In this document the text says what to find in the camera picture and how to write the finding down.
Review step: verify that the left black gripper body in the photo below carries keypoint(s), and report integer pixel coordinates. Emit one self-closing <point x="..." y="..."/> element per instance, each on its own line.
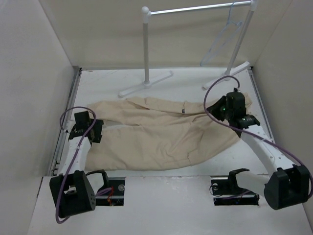
<point x="97" y="130"/>

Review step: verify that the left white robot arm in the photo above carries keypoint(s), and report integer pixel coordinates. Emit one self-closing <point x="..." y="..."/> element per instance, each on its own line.
<point x="71" y="190"/>

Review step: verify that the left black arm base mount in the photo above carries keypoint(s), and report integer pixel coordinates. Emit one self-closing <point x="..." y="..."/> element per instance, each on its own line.
<point x="109" y="191"/>

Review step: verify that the white clothes rack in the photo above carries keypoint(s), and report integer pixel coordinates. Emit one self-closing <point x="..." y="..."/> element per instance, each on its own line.
<point x="230" y="70"/>

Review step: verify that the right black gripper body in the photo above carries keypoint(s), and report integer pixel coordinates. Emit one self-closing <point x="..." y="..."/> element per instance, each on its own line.
<point x="220" y="110"/>

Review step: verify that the beige trousers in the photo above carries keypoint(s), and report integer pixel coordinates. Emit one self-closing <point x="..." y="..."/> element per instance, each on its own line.
<point x="155" y="134"/>

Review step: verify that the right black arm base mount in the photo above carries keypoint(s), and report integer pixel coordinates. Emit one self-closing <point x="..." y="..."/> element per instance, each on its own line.
<point x="226" y="192"/>

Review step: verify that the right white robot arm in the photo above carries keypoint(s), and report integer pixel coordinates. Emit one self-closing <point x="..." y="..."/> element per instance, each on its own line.
<point x="288" y="184"/>

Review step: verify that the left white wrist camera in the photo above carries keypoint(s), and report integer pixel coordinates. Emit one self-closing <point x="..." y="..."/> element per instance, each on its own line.
<point x="68" y="126"/>

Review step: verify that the light blue wire hanger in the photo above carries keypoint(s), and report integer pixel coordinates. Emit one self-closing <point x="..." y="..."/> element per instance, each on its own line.
<point x="225" y="36"/>

